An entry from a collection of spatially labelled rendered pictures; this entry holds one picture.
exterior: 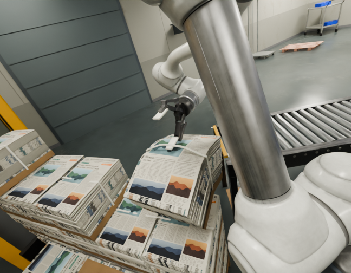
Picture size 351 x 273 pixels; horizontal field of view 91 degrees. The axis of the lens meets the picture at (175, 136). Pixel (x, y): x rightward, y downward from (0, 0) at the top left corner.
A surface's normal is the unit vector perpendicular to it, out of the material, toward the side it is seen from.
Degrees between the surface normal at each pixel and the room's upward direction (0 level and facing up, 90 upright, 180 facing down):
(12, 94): 90
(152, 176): 21
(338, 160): 6
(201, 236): 1
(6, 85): 90
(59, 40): 90
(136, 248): 3
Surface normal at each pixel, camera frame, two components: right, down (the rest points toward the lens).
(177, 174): -0.38, -0.58
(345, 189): -0.53, -0.12
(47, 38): 0.54, 0.33
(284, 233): -0.19, 0.05
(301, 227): 0.19, 0.04
